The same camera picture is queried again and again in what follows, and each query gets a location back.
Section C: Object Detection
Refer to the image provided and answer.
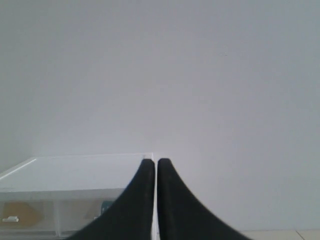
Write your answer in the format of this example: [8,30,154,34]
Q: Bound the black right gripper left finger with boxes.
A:
[68,159,155,240]

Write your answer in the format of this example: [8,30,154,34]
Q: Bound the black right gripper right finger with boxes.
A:
[157,158,249,240]

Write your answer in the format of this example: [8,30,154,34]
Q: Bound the clear drawer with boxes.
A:
[0,201,56,239]
[58,198,116,237]

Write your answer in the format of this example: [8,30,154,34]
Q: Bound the white plastic drawer cabinet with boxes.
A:
[0,152,154,240]

